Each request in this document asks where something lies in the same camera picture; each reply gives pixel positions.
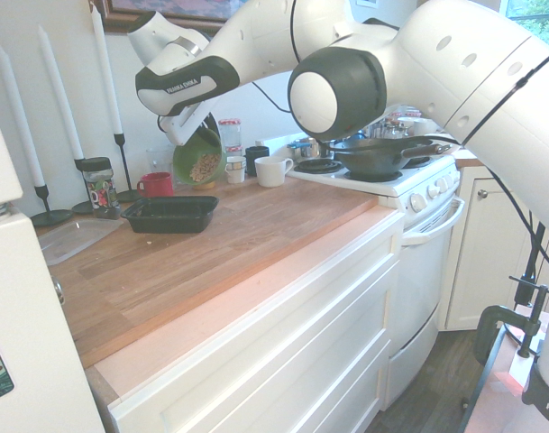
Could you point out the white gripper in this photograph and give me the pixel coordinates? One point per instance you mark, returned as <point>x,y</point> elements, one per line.
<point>184,126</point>

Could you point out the green ceramic bowl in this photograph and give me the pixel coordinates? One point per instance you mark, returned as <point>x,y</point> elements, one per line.
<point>186,162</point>

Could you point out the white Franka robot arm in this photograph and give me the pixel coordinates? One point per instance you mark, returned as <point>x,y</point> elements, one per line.
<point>436,67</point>

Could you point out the black plastic tray box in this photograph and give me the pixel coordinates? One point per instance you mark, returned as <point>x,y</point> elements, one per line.
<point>170,216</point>

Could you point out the glass jar red-white lid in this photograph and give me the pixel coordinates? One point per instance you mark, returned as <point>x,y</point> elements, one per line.
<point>229,135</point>

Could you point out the white patterned cup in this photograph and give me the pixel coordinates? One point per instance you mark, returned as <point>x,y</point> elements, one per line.
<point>235,170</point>

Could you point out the clear drinking glass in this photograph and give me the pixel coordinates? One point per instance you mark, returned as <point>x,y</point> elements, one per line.
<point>159,158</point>

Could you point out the black mug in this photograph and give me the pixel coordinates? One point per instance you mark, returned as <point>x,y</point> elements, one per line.
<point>257,155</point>

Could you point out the red mug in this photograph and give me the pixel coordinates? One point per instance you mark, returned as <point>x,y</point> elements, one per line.
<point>157,186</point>

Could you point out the large plain white cup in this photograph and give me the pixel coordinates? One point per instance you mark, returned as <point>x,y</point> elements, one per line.
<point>271,172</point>

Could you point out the black tall candle holder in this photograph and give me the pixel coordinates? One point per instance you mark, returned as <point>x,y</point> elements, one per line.
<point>127,189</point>

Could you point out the tall white taper candle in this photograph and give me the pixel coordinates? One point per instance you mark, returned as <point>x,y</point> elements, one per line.
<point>106,72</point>

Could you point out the black coil burner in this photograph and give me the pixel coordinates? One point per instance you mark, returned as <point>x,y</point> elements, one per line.
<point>317,166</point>

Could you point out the black-lidded spice jar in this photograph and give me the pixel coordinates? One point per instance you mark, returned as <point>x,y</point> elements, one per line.
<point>100,187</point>

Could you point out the medium white taper candle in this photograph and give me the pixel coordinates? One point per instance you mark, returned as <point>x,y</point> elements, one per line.
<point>60,94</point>

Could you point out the black wok pan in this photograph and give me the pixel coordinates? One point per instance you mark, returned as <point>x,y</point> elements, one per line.
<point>373,158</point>

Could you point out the clear plastic lid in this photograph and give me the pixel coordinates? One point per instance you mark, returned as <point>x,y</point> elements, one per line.
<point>75,236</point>

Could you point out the short white taper candle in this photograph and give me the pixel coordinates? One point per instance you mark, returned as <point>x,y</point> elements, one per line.
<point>21,122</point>

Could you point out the black short candle holder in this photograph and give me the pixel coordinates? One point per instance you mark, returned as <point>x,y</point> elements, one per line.
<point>46,216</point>

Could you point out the round metal fridge lock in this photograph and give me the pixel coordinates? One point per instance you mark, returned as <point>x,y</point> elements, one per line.
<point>59,291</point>

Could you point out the white drawer cabinet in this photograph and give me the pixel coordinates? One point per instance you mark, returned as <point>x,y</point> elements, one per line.
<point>265,343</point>

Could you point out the white kitchen stove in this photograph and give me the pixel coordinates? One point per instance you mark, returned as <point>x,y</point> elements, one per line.
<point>423,270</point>

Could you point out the metal cabinet knob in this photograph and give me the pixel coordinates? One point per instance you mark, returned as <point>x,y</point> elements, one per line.
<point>482,194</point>

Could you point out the white side cabinet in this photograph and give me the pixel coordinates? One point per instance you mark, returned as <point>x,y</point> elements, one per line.
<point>486,252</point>

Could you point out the window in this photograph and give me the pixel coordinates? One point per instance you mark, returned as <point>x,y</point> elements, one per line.
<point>535,18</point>

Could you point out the green C-clamp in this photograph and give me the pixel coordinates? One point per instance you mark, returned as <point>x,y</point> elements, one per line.
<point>490,329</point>

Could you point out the robot mounting board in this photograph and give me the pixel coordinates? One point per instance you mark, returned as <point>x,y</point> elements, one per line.
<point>499,388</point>

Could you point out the framed wall picture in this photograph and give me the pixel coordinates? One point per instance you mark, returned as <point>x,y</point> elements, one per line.
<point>134,18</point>

